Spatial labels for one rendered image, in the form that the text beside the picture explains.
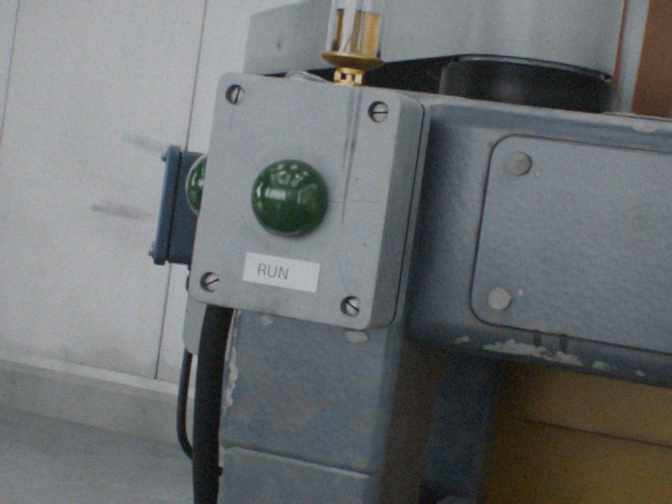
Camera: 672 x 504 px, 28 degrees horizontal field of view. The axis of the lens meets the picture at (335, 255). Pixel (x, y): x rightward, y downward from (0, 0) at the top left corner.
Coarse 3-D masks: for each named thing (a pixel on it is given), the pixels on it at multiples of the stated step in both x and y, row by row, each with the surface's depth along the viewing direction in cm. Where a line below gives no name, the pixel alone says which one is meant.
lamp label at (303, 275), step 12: (252, 264) 51; (264, 264) 51; (276, 264) 51; (288, 264) 51; (300, 264) 51; (312, 264) 50; (252, 276) 51; (264, 276) 51; (276, 276) 51; (288, 276) 51; (300, 276) 51; (312, 276) 50; (300, 288) 51; (312, 288) 50
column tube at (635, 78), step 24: (624, 0) 100; (648, 0) 100; (624, 24) 100; (648, 24) 100; (624, 48) 100; (648, 48) 100; (624, 72) 100; (648, 72) 100; (624, 96) 100; (648, 96) 100
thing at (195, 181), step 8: (200, 160) 53; (192, 168) 53; (200, 168) 53; (192, 176) 53; (200, 176) 53; (192, 184) 53; (200, 184) 53; (192, 192) 53; (200, 192) 53; (192, 200) 53; (200, 200) 53; (192, 208) 54; (200, 208) 53
